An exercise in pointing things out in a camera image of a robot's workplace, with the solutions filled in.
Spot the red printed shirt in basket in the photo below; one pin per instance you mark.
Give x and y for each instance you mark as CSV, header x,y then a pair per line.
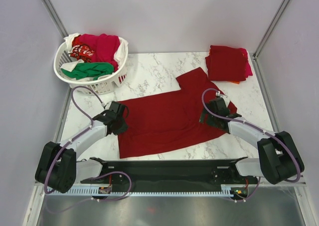
x,y
81,51

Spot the folded dark red shirt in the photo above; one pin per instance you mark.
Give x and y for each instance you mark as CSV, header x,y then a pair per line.
x,y
225,64

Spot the aluminium rail bars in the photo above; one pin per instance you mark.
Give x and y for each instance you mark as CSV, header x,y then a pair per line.
x,y
263,183

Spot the green shirt in basket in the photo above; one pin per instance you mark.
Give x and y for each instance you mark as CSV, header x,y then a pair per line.
x,y
88,71

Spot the right aluminium table rail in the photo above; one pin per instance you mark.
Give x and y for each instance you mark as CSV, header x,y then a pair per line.
x,y
265,93

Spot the folded pink shirt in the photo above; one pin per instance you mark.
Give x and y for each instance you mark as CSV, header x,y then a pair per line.
x,y
248,71

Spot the white laundry basket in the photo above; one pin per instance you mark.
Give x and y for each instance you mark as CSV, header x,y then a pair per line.
x,y
103,85

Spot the dark red t shirt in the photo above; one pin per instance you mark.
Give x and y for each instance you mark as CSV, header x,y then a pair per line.
x,y
169,121

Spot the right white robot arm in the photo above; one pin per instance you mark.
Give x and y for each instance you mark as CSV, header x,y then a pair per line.
x,y
278,158

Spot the right aluminium frame post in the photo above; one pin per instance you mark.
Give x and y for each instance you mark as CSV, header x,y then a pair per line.
x,y
274,22

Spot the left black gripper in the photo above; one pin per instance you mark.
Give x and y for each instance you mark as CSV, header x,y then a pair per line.
x,y
122,129

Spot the slotted cable duct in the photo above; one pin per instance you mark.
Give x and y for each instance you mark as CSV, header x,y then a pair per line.
x,y
97,191

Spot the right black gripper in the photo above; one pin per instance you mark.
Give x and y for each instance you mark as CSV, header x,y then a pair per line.
x,y
208,120

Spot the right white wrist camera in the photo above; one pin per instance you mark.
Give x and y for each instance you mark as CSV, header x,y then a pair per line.
x,y
221,95

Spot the left aluminium frame post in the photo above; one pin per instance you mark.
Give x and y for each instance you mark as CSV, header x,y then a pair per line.
x,y
55,17

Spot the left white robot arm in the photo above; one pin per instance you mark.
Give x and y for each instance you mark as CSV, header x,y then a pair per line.
x,y
58,168

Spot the white shirt in basket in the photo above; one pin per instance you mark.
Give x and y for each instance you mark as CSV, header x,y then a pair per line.
x,y
119,55

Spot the aluminium frame post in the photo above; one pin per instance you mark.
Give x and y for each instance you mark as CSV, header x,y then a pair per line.
x,y
55,17
274,22

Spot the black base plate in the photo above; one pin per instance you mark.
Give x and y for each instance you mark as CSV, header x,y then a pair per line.
x,y
168,176

